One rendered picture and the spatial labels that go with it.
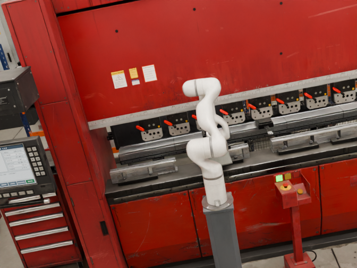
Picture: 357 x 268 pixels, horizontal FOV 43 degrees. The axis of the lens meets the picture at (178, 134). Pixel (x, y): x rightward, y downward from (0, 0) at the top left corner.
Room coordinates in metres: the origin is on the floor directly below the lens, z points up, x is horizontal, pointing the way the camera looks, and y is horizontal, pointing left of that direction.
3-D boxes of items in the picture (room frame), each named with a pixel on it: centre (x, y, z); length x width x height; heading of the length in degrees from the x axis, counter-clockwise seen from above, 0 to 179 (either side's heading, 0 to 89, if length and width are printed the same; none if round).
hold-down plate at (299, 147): (2.94, -0.84, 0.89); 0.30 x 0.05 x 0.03; 89
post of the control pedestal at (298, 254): (2.64, -0.70, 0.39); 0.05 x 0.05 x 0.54; 3
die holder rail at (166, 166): (3.02, 0.31, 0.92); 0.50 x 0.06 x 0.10; 89
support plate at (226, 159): (2.86, -0.24, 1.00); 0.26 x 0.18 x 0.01; 179
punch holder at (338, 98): (2.99, -1.21, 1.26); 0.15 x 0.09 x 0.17; 89
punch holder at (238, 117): (3.00, -0.41, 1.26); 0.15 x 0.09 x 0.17; 89
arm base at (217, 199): (2.29, -0.15, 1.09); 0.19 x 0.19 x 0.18
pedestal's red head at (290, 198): (2.64, -0.70, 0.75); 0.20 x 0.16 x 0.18; 93
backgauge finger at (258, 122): (3.16, -0.68, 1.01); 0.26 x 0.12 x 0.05; 179
